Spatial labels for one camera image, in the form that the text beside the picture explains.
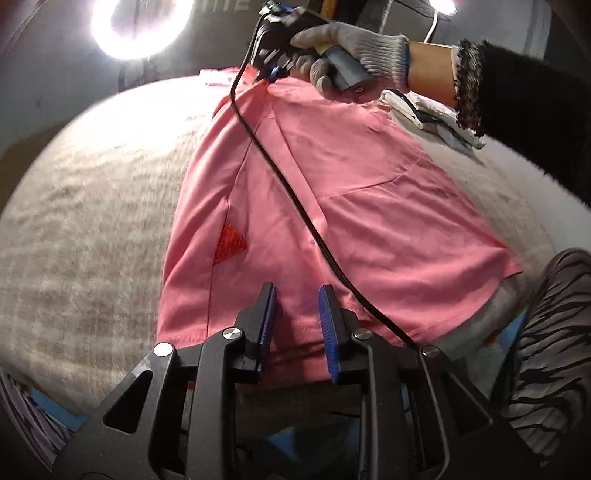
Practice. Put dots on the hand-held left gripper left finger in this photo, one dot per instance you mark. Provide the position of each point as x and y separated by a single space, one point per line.
267 323

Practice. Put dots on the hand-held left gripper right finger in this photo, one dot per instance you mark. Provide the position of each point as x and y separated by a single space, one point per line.
327 332

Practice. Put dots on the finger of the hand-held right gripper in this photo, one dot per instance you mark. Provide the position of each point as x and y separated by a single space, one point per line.
274 73

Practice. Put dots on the pink shirt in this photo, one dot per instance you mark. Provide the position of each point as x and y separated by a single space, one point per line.
323 207

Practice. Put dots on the person's right forearm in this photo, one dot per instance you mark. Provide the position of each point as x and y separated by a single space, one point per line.
517 101

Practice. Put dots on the person's right hand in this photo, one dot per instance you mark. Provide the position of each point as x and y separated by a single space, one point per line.
369 50

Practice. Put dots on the white folded garment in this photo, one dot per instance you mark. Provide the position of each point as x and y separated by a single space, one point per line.
429 115

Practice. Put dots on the white gooseneck lamp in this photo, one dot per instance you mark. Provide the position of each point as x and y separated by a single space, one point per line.
441 7

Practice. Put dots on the beige plaid blanket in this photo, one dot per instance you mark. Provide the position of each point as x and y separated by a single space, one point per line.
92 207

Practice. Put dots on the person's right leg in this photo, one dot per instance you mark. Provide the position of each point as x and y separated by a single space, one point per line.
549 346

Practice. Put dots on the person's leg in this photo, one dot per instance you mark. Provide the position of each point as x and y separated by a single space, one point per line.
549 346
32 424

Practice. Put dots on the blue sheet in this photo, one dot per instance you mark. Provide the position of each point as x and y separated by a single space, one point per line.
55 408

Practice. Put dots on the person's left leg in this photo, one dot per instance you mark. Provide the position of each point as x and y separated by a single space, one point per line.
32 424

